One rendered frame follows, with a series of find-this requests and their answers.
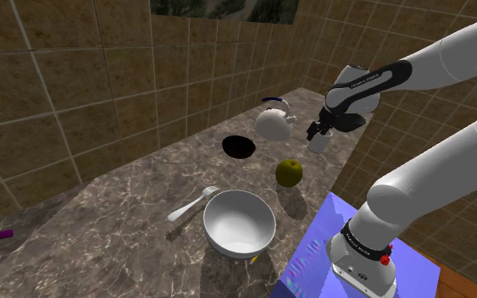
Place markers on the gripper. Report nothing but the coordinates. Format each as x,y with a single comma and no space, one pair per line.
320,126

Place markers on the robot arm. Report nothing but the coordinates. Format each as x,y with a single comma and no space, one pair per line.
436,181

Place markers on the white cup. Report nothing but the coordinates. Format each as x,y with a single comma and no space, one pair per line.
320,145

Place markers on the green apple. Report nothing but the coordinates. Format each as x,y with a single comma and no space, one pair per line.
289,173

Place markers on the black bowl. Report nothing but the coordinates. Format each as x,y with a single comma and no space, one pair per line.
238,147

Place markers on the white bowl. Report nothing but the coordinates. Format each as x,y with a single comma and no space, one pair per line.
238,223

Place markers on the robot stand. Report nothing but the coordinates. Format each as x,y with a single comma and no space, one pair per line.
312,264

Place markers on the white fork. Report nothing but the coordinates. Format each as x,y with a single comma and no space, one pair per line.
185,210

